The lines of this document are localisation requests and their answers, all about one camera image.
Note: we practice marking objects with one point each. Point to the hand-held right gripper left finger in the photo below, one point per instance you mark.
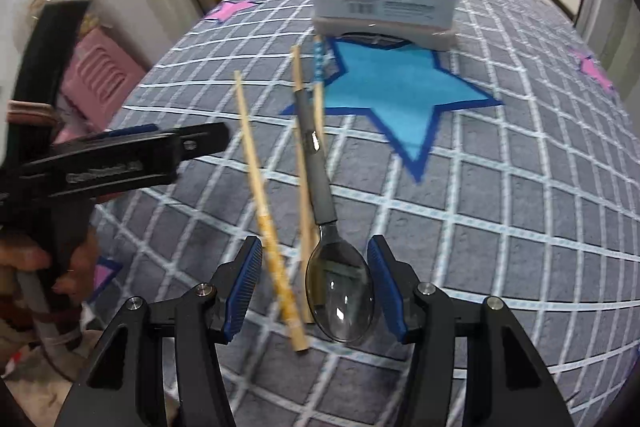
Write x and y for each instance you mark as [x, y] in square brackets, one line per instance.
[244, 292]

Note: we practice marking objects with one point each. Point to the person's left hand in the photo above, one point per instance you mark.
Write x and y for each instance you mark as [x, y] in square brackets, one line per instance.
[82, 269]

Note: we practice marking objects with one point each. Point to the plain wooden chopstick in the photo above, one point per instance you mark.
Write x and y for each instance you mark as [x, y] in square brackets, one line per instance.
[301, 167]

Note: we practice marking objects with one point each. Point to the pink plastic chair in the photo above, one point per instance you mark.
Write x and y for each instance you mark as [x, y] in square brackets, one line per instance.
[100, 77]

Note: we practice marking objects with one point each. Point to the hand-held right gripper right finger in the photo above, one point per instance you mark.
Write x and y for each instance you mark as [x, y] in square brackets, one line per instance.
[387, 292]

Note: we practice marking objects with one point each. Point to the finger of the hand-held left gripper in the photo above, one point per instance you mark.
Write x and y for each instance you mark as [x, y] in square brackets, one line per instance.
[205, 139]
[125, 169]

